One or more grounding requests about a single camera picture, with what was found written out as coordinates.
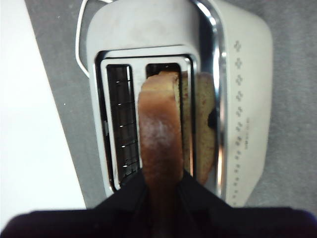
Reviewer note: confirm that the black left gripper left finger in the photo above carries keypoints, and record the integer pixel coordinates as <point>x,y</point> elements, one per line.
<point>99,223</point>

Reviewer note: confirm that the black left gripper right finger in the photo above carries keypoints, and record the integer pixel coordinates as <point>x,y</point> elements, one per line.
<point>235,223</point>

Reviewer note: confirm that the brown-crusted bread slice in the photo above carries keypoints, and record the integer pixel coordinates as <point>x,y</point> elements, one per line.
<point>159,129</point>

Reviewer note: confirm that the cream two-slot toaster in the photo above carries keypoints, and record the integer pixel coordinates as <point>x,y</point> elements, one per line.
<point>148,27</point>

